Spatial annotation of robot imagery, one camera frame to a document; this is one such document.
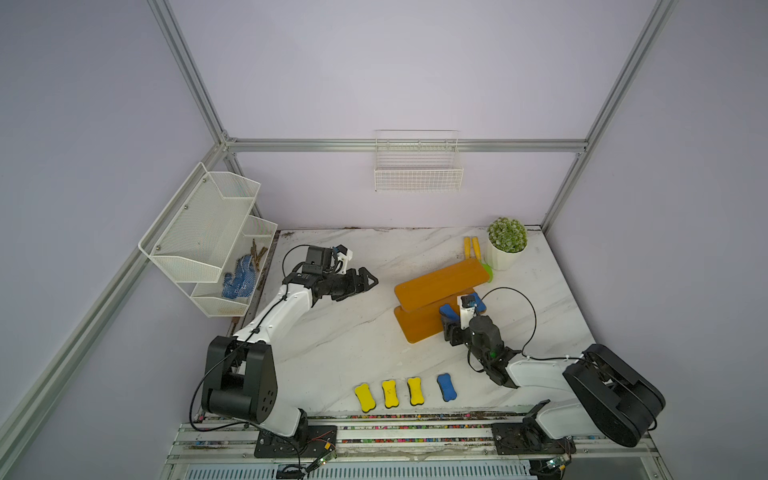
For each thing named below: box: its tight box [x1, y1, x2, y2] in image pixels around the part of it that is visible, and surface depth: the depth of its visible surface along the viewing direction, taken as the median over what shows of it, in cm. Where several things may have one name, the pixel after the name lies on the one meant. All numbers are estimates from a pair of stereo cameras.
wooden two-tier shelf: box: [394, 258, 490, 344], surface depth 91 cm
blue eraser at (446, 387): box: [437, 373, 457, 402], surface depth 83 cm
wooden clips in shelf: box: [250, 238, 268, 271], surface depth 97 cm
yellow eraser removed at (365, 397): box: [354, 384, 376, 413], surface depth 82 cm
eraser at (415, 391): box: [407, 377, 425, 406], surface depth 82 cm
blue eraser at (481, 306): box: [470, 292, 487, 312], surface depth 100 cm
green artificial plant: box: [487, 217, 528, 253], surface depth 102 cm
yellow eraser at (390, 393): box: [382, 380, 400, 409], surface depth 82 cm
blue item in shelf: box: [222, 254, 256, 299], surface depth 89 cm
